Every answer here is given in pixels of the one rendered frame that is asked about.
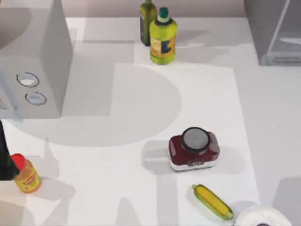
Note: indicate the yellow corn cob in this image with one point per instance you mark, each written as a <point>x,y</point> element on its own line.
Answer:
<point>211,202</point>

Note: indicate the dark red jar with grey lid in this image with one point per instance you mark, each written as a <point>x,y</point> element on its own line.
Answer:
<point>194,150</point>

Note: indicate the small microwave knob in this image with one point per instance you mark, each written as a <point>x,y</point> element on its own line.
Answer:
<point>35,98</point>

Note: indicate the large microwave knob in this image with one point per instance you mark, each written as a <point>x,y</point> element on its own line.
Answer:
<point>27,80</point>

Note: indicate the yellow-green bottle with teal cap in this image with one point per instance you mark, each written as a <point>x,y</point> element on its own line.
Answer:
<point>162,42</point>

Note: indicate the pale microwave oven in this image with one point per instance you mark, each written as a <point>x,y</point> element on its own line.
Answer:
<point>44,47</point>

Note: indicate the yellow bottle with red cap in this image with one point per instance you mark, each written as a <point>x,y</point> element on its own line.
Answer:
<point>27,175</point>

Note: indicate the white paper roll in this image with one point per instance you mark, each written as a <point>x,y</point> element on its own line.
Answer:
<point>261,215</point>

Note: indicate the dark green bottle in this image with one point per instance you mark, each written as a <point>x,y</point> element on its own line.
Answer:
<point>145,16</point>

